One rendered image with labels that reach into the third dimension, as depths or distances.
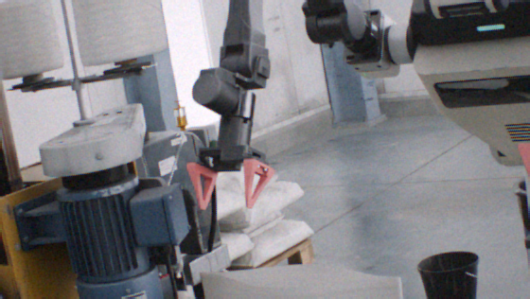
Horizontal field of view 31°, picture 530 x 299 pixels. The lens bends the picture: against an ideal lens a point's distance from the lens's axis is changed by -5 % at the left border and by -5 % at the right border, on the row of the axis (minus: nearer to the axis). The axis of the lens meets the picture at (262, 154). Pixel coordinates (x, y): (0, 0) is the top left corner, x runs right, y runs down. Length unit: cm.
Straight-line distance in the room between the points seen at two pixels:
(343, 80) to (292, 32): 89
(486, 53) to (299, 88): 821
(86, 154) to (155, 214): 16
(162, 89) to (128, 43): 609
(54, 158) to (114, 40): 24
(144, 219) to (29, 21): 50
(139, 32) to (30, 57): 28
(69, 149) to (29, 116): 562
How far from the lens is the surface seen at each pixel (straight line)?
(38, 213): 174
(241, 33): 172
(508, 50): 201
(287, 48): 1007
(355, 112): 1070
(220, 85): 163
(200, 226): 215
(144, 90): 802
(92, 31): 174
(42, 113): 733
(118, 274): 169
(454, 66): 204
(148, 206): 165
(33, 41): 192
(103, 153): 162
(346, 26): 198
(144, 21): 174
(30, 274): 178
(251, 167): 162
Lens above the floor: 161
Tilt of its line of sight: 9 degrees down
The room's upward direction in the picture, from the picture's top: 10 degrees counter-clockwise
